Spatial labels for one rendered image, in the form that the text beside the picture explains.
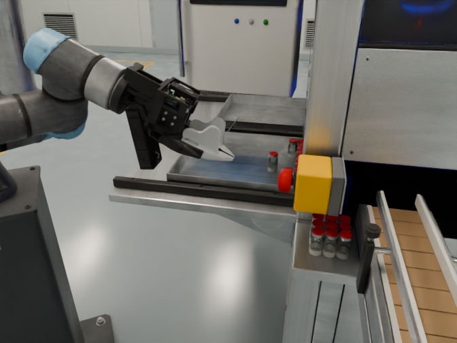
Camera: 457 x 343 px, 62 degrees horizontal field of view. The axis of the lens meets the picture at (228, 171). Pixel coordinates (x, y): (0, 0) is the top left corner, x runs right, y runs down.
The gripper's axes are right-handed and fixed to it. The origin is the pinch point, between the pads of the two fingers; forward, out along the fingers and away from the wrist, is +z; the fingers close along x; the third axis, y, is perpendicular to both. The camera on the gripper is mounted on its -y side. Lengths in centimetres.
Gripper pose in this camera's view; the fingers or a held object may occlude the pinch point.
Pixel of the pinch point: (224, 158)
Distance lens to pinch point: 64.1
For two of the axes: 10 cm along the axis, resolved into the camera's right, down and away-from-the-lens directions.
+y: 4.2, -7.4, -5.3
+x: 2.1, -4.8, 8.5
